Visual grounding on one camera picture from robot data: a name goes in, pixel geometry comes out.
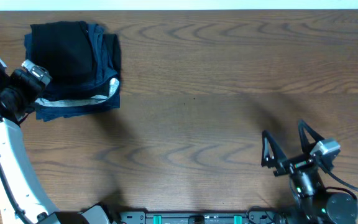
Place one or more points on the black t-shirt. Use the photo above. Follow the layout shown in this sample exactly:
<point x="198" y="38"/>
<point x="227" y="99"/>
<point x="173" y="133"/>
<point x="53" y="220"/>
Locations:
<point x="64" y="49"/>

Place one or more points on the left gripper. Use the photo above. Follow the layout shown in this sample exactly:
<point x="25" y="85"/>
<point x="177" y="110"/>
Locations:
<point x="33" y="88"/>

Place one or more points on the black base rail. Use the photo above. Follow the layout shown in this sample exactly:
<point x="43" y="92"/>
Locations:
<point x="248" y="217"/>

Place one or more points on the folded black garment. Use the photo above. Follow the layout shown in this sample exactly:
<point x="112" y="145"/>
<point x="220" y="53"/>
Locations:
<point x="73" y="109"/>

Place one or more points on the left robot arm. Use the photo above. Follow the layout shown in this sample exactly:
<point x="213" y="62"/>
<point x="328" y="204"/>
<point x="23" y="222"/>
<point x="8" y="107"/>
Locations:
<point x="22" y="198"/>

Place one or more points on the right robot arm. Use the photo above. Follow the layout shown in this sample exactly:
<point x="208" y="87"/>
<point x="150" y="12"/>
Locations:
<point x="314" y="202"/>

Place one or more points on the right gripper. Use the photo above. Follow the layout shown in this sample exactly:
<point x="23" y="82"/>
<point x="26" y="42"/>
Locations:
<point x="298" y="163"/>

